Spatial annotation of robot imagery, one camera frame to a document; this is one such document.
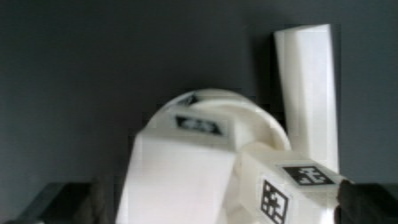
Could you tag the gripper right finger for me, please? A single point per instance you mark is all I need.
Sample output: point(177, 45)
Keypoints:
point(367, 203)

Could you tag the white stool leg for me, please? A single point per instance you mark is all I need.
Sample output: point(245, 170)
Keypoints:
point(289, 187)
point(179, 172)

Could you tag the white round stool seat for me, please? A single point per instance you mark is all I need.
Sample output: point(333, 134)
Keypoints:
point(237, 116)

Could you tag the white front rail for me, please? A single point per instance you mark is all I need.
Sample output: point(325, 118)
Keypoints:
point(307, 74)

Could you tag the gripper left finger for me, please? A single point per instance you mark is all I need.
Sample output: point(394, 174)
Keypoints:
point(69, 204)

